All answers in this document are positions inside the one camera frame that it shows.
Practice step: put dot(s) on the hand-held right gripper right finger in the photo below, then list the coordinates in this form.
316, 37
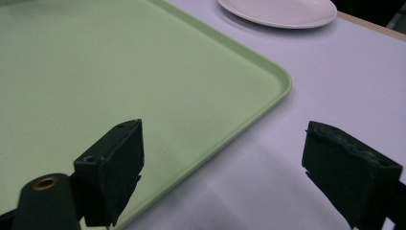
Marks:
348, 172

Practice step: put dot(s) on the white plate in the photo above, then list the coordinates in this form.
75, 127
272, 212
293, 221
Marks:
281, 11

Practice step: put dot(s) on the light green plastic tray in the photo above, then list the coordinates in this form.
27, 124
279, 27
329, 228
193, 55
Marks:
127, 73

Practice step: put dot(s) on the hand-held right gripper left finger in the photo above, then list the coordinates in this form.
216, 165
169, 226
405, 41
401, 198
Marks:
115, 172

